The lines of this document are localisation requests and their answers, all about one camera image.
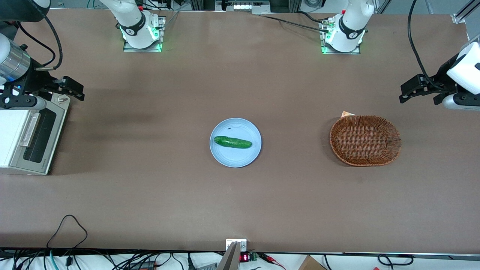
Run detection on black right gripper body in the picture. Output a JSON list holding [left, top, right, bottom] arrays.
[[7, 69, 65, 96]]

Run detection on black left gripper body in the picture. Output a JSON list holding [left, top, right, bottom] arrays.
[[424, 54, 460, 106]]

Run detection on oven door with glass window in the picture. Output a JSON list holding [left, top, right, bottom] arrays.
[[9, 106, 68, 174]]

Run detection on white toaster oven body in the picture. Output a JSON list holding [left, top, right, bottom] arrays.
[[0, 94, 71, 176]]

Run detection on brown wicker basket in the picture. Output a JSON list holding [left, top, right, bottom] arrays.
[[329, 115, 402, 167]]

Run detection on green cucumber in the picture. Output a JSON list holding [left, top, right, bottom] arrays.
[[214, 136, 252, 149]]

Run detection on light blue round plate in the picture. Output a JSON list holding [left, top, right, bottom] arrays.
[[209, 118, 262, 168]]

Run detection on white power strip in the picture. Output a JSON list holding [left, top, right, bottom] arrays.
[[216, 0, 271, 15]]

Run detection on brown cardboard box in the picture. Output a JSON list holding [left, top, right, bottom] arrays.
[[298, 255, 327, 270]]

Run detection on red clip test leads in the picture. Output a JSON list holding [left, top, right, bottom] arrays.
[[258, 253, 286, 270]]

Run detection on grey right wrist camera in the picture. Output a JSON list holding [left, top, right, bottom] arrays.
[[0, 94, 48, 110]]

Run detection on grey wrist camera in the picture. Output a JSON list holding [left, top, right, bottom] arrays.
[[0, 94, 48, 110], [442, 93, 480, 111]]

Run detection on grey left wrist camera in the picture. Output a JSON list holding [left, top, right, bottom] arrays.
[[442, 93, 480, 111]]

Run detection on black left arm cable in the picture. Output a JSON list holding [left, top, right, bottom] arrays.
[[408, 0, 450, 92]]

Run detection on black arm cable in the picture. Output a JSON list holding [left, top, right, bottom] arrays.
[[408, 0, 450, 92], [15, 15, 63, 72]]

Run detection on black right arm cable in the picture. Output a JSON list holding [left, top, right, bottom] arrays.
[[15, 15, 63, 72]]

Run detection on aluminium frame profile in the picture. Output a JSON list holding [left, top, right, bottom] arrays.
[[452, 0, 480, 25]]

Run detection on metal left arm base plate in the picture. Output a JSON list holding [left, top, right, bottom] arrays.
[[319, 19, 362, 56]]

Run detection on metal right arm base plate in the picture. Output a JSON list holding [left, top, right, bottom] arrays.
[[123, 16, 167, 53]]

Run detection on black looped thin cable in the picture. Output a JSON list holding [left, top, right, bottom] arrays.
[[46, 214, 89, 250]]

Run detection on long black table cable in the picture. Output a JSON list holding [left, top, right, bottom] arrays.
[[259, 14, 331, 33]]

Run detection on black coiled floor cable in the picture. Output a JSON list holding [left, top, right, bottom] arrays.
[[377, 254, 414, 266]]

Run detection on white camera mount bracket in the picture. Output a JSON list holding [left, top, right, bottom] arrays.
[[226, 239, 248, 252]]

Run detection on grey camera mount bar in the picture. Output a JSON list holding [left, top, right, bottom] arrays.
[[217, 242, 241, 270]]

